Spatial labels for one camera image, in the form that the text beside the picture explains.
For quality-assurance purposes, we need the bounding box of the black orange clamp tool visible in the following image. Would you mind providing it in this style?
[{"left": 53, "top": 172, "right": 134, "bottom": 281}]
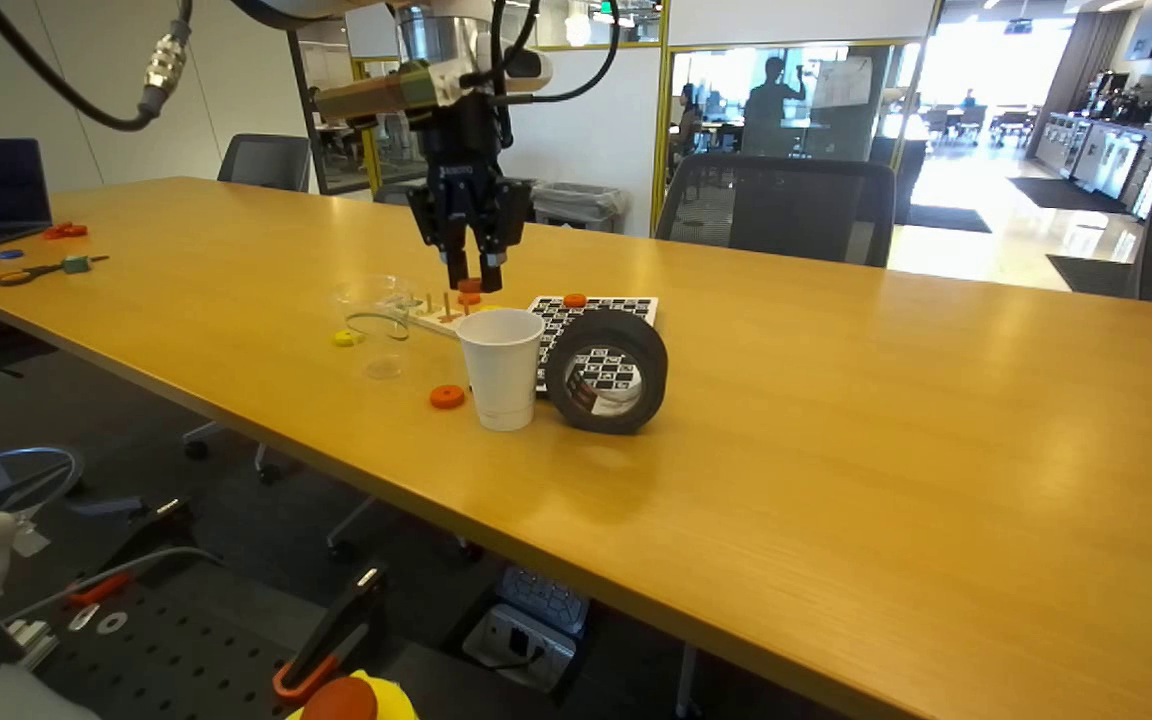
[{"left": 269, "top": 560, "right": 394, "bottom": 714}]

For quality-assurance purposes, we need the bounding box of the black white toy wheel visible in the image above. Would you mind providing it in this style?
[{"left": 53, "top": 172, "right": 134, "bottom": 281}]
[{"left": 542, "top": 313, "right": 672, "bottom": 436}]

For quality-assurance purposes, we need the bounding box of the grey office chair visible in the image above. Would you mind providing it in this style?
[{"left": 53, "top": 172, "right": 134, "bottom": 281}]
[
  {"left": 213, "top": 130, "right": 316, "bottom": 196},
  {"left": 654, "top": 153, "right": 899, "bottom": 271}
]

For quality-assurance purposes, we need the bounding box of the yellow red emergency stop button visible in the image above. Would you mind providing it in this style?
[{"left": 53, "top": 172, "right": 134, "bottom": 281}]
[{"left": 294, "top": 670, "right": 423, "bottom": 720}]

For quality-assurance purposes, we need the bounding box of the grey bin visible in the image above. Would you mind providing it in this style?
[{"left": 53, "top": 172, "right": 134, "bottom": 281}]
[{"left": 528, "top": 177, "right": 634, "bottom": 238}]

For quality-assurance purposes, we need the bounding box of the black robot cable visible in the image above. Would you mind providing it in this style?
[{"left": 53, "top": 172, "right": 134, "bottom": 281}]
[{"left": 0, "top": 0, "right": 628, "bottom": 136}]

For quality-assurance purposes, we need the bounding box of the clear glass cup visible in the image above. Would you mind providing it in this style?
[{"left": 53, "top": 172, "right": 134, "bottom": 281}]
[{"left": 329, "top": 270, "right": 423, "bottom": 354}]

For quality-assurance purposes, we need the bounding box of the black white marker checkerboard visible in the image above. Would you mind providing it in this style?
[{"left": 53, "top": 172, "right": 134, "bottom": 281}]
[{"left": 521, "top": 290, "right": 667, "bottom": 399}]

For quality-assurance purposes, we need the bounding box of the grey floor power box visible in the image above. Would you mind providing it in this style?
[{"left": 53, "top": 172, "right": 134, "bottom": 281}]
[{"left": 457, "top": 595, "right": 591, "bottom": 698}]

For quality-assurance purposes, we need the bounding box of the white paper cup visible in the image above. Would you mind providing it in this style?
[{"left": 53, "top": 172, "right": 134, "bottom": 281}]
[{"left": 451, "top": 307, "right": 548, "bottom": 436}]

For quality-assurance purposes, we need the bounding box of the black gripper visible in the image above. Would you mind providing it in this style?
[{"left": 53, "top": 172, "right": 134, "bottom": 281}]
[{"left": 408, "top": 87, "right": 535, "bottom": 297}]

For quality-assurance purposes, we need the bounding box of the wooden number puzzle board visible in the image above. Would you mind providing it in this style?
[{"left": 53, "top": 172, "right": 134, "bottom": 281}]
[{"left": 374, "top": 284, "right": 472, "bottom": 339}]

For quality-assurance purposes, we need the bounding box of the person in dark clothes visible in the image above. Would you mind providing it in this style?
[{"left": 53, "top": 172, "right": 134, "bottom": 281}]
[{"left": 737, "top": 53, "right": 810, "bottom": 161}]

